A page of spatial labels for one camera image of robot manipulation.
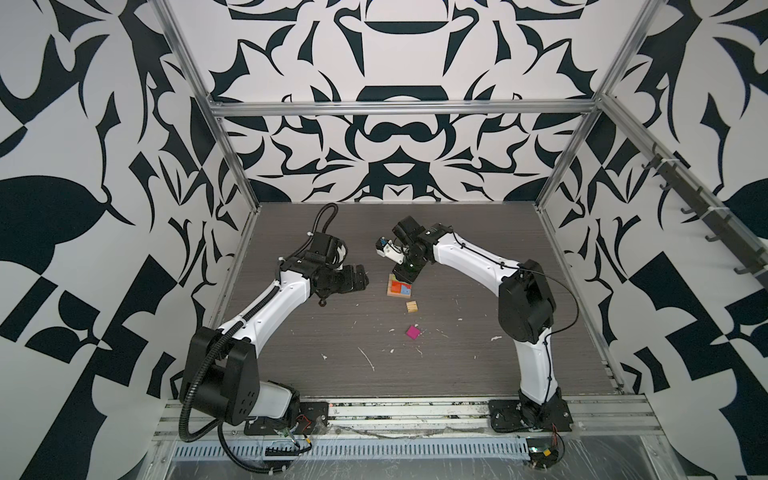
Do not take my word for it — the black corrugated cable hose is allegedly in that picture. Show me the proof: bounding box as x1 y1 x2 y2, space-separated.
215 419 301 475

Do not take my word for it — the aluminium mounting rail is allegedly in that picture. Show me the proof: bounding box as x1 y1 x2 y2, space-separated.
152 392 664 442

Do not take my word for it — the grey wall hook rack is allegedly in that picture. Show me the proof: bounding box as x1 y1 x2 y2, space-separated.
640 143 767 289

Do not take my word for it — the aluminium cage frame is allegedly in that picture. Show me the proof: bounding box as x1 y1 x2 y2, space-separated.
181 1 767 403

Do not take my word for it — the white slotted cable duct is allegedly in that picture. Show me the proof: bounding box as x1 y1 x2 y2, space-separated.
172 437 530 461

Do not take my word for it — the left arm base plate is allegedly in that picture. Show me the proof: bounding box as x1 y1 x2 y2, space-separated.
244 401 329 436

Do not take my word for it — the green lit controller board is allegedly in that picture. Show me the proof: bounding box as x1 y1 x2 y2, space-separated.
526 437 566 471

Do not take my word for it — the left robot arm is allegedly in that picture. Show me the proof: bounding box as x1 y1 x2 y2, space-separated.
178 203 369 442

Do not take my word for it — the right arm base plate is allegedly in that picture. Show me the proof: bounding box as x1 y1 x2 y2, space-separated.
488 395 573 433

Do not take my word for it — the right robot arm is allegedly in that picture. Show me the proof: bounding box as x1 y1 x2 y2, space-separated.
376 216 561 418

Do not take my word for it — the magenta wood block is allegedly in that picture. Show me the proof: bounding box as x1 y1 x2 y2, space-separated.
406 326 421 339

